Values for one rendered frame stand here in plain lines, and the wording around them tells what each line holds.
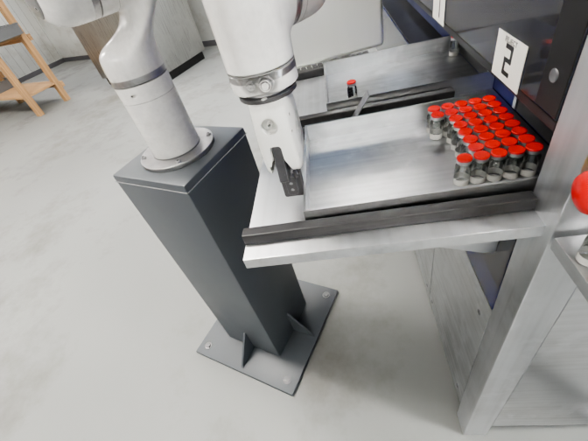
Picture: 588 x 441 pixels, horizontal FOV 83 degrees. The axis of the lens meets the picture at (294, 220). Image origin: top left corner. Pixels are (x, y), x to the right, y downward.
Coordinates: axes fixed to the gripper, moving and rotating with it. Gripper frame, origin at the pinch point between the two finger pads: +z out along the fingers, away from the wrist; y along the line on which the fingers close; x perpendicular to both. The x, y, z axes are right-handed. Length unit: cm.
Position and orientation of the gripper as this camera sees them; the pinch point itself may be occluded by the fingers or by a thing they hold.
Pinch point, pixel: (292, 183)
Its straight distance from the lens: 52.5
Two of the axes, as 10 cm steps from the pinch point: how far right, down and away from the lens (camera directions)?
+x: -9.8, 1.2, 1.8
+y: 0.4, -6.9, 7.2
